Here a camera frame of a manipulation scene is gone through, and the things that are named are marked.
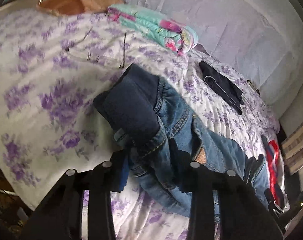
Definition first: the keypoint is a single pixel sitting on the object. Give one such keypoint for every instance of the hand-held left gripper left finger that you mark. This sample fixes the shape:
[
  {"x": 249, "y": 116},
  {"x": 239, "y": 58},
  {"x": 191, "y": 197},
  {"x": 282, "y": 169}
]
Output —
[{"x": 124, "y": 172}]

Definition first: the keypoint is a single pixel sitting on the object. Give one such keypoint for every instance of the orange pillow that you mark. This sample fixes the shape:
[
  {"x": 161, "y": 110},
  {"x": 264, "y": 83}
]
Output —
[{"x": 74, "y": 5}]

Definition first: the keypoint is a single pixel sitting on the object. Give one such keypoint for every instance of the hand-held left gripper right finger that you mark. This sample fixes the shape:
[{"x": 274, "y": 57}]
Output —
[{"x": 200, "y": 192}]

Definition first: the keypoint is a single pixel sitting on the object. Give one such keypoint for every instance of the striped beige cloth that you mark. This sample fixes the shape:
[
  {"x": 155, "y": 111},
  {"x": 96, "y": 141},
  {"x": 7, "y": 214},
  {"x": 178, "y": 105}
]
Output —
[{"x": 297, "y": 145}]

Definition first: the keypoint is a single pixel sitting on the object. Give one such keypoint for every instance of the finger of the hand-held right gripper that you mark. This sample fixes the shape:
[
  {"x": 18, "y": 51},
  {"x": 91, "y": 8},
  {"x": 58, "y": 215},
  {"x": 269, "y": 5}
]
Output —
[{"x": 256, "y": 166}]

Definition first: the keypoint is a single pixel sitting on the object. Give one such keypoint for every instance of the bed with purple floral sheet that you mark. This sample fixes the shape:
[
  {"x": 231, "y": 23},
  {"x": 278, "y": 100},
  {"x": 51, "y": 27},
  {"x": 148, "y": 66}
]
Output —
[{"x": 41, "y": 80}]

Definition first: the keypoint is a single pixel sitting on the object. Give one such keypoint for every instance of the red white blue striped garment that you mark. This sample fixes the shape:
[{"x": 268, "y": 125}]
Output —
[{"x": 274, "y": 165}]

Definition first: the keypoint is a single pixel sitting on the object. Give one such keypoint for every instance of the folded floral quilt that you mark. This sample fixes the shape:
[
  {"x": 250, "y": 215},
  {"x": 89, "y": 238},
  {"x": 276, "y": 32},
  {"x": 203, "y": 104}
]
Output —
[{"x": 154, "y": 27}]

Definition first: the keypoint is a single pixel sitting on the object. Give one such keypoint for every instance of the blue denim jeans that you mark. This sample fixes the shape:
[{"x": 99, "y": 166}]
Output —
[{"x": 211, "y": 145}]

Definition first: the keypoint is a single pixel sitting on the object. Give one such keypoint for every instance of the bed frame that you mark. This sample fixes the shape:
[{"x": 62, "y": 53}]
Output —
[{"x": 16, "y": 3}]

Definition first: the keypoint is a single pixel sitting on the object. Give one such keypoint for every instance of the white lace net curtain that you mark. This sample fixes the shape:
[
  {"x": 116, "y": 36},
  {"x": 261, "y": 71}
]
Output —
[{"x": 229, "y": 30}]

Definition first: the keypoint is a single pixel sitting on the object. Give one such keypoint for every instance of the folded black pants white stripe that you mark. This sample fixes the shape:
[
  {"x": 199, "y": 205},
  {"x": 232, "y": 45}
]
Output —
[{"x": 224, "y": 90}]

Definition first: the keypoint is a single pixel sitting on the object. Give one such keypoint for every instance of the eyeglasses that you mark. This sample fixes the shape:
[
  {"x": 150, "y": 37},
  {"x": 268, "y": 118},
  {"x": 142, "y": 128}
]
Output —
[{"x": 87, "y": 37}]

